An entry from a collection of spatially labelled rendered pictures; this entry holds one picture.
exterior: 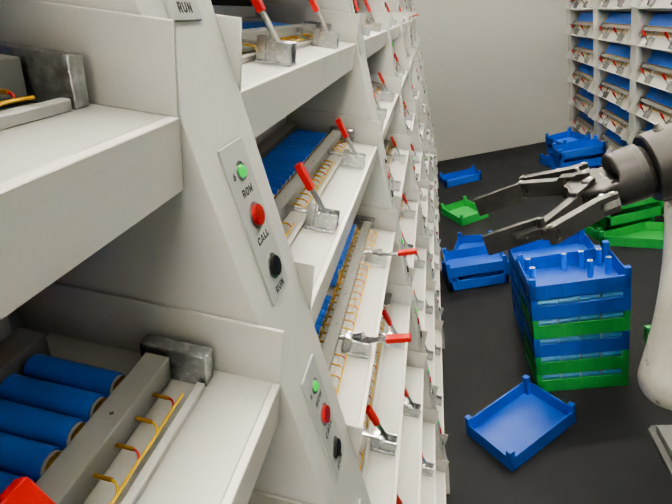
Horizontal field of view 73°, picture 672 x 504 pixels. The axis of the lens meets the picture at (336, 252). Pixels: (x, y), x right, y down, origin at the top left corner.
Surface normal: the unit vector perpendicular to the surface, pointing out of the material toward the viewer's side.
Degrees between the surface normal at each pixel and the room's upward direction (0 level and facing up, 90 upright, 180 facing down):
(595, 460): 0
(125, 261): 90
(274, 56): 90
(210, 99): 90
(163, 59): 90
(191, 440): 21
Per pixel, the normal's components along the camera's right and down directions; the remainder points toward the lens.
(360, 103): -0.18, 0.46
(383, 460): 0.11, -0.87
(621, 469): -0.24, -0.88
